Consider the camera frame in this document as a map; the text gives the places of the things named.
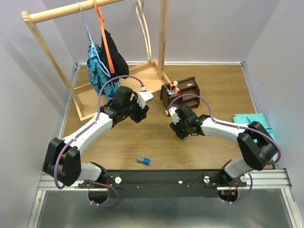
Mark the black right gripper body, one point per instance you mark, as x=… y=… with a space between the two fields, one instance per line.
x=180 y=128

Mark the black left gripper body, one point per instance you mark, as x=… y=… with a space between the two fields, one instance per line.
x=136 y=112

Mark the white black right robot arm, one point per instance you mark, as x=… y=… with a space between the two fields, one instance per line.
x=256 y=145

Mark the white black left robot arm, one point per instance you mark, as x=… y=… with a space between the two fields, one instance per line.
x=63 y=158

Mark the brown wooden desk organizer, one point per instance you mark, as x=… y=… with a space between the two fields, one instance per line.
x=189 y=92

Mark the black garment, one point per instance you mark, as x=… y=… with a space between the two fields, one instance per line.
x=120 y=66

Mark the wooden clothes hanger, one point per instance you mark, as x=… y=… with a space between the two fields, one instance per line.
x=139 y=7

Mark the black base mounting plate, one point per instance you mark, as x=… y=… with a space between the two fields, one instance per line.
x=168 y=183

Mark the orange plastic hanger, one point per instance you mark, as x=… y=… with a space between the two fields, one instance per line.
x=102 y=26

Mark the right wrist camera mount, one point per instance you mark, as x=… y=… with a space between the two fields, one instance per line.
x=172 y=112

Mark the light blue wire hanger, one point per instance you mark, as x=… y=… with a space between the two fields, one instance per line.
x=100 y=63

